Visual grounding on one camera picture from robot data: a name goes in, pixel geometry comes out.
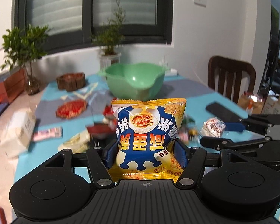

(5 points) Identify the yellow blue chips bag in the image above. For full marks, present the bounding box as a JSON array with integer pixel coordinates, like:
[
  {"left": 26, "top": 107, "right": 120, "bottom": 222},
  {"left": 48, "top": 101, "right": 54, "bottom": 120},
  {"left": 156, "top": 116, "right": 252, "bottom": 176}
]
[{"left": 108, "top": 98, "right": 187, "bottom": 181}]

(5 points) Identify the white red candy wrapper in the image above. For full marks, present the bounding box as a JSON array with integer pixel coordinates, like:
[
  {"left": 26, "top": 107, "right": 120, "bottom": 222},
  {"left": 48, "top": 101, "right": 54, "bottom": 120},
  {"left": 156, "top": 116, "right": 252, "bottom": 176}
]
[{"left": 201, "top": 117, "right": 226, "bottom": 138}]

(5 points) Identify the blue grey tablecloth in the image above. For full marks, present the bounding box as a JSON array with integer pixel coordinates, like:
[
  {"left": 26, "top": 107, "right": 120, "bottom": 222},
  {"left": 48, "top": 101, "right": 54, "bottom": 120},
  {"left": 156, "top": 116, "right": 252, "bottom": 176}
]
[{"left": 12, "top": 73, "right": 269, "bottom": 224}]

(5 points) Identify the black smartphone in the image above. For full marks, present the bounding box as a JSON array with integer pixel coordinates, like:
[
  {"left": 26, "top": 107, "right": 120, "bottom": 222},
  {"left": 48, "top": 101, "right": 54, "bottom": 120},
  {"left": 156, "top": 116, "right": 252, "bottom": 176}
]
[{"left": 205, "top": 102, "right": 248, "bottom": 123}]

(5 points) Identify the pink white snack bar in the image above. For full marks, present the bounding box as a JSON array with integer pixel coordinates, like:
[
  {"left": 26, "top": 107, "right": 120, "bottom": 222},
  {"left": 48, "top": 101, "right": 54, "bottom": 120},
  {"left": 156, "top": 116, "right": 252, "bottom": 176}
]
[{"left": 32, "top": 126, "right": 63, "bottom": 142}]

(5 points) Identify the dark wooden chair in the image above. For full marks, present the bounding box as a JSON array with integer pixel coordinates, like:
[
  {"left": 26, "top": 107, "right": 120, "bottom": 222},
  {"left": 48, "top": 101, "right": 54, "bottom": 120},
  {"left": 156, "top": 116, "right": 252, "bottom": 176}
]
[{"left": 208, "top": 56, "right": 256, "bottom": 103}]

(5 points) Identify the red gold round packet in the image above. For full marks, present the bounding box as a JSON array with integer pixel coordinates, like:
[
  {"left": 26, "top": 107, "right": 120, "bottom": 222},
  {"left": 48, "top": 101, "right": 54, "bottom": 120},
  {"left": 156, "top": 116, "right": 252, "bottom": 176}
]
[{"left": 55, "top": 99, "right": 87, "bottom": 119}]

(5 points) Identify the brown wooden tray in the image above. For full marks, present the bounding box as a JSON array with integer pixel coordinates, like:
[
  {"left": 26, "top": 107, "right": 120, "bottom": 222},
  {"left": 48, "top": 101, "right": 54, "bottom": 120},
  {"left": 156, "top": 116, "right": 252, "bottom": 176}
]
[{"left": 56, "top": 72, "right": 86, "bottom": 92}]

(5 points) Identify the green plastic bowl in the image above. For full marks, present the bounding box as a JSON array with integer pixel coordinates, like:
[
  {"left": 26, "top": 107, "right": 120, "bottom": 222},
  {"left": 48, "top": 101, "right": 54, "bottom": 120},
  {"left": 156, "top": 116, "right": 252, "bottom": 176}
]
[{"left": 97, "top": 62, "right": 169, "bottom": 101}]

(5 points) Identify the white tissue pack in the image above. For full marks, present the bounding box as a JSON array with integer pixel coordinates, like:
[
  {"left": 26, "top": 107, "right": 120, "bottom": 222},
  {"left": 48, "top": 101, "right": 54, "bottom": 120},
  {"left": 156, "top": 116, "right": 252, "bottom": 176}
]
[{"left": 0, "top": 108, "right": 36, "bottom": 158}]

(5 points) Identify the copper orange box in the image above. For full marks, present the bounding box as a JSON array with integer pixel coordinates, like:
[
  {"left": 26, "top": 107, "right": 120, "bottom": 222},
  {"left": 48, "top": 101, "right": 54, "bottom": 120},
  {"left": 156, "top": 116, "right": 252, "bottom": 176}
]
[{"left": 0, "top": 69, "right": 25, "bottom": 104}]

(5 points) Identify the feathery plant in white pot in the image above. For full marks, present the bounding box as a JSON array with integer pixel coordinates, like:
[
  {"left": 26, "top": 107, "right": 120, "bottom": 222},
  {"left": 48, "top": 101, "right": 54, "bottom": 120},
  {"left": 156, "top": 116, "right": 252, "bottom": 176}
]
[{"left": 91, "top": 0, "right": 126, "bottom": 69}]

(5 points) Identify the leafy plant in glass vase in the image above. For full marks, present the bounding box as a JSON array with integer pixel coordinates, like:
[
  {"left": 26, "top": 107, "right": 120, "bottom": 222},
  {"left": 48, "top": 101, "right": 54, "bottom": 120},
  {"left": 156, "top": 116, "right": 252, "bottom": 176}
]
[{"left": 0, "top": 24, "right": 49, "bottom": 96}]

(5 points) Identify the dark framed window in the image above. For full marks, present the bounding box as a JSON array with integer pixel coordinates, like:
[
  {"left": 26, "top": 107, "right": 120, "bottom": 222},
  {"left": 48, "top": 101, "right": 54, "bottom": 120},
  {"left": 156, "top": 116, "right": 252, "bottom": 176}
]
[{"left": 13, "top": 0, "right": 173, "bottom": 54}]

